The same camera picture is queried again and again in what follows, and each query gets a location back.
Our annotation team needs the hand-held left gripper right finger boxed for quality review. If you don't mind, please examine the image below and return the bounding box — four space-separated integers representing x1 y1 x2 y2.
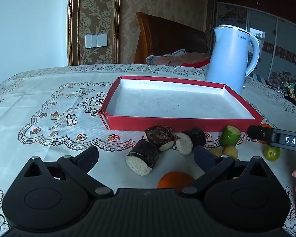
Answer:
180 145 271 199

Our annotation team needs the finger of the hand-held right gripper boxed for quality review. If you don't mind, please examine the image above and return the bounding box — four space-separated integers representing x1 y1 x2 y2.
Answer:
247 125 273 142

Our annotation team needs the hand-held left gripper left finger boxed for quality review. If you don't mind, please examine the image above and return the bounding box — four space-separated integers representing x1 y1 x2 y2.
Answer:
23 146 114 198

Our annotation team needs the orange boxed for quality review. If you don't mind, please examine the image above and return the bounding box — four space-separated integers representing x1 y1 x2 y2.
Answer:
258 123 273 145
157 170 195 191

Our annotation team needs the dark sugarcane piece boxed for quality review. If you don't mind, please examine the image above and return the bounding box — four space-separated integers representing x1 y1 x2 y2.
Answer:
126 139 160 176
175 128 207 156

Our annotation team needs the small green citrus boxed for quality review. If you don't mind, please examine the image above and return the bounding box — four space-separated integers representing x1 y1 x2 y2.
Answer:
264 146 281 162

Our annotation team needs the round yellow fruit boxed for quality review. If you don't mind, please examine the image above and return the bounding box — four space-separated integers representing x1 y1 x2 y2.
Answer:
222 145 239 160

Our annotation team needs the red cardboard box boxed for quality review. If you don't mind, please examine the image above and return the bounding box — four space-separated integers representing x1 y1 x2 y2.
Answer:
99 76 264 132

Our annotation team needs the green cut fruit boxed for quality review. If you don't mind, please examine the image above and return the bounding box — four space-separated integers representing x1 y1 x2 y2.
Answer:
220 125 242 147

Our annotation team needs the brown sugarcane piece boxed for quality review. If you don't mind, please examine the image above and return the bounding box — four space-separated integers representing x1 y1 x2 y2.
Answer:
145 125 176 152

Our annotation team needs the floral lace tablecloth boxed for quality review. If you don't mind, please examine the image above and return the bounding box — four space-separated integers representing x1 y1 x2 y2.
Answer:
0 64 296 237

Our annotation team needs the white electric kettle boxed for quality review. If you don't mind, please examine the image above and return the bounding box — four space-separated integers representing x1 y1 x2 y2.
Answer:
205 25 261 95

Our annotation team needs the wardrobe with sliding doors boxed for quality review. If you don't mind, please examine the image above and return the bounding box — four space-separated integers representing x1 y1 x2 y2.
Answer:
215 1 296 85

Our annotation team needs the red striped cloth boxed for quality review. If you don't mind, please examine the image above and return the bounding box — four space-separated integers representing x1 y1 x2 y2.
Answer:
181 56 211 68

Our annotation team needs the folded clothes pile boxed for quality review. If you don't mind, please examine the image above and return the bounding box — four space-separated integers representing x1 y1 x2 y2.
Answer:
146 49 208 67

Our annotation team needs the wooden headboard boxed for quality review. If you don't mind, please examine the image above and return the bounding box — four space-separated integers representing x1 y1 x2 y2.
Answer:
134 11 209 65

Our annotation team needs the white light switch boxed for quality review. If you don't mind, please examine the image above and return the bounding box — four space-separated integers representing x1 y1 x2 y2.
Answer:
85 33 108 49

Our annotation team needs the gold wall frame moulding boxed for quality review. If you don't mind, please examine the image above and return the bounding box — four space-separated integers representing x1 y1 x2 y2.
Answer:
67 0 123 67

